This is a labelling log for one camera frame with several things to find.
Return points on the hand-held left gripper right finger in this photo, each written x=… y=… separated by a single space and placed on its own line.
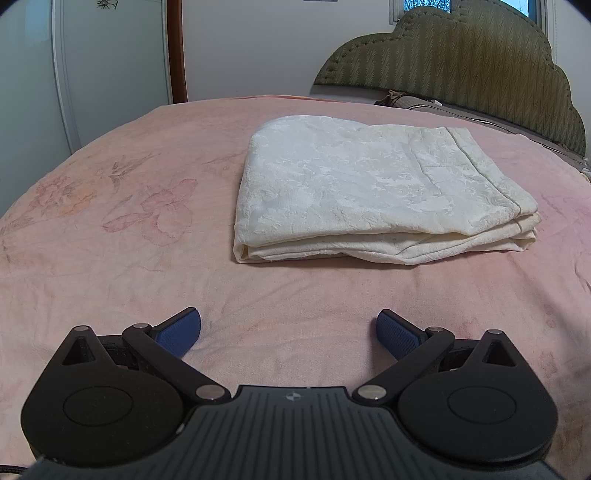
x=393 y=331

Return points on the grey brown pillow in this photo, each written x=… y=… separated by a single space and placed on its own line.
x=466 y=113

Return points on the olive green padded headboard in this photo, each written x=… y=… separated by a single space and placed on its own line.
x=461 y=55

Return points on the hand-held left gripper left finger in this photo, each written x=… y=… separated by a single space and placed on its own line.
x=181 y=329

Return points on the pink floral bed sheet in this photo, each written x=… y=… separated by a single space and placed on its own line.
x=115 y=240

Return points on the frosted glass wardrobe door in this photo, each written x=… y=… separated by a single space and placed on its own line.
x=92 y=69

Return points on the brown wooden door frame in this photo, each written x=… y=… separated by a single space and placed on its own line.
x=178 y=50

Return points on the cream white pants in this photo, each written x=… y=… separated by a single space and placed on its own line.
x=369 y=184

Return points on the window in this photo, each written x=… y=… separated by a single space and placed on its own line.
x=429 y=4

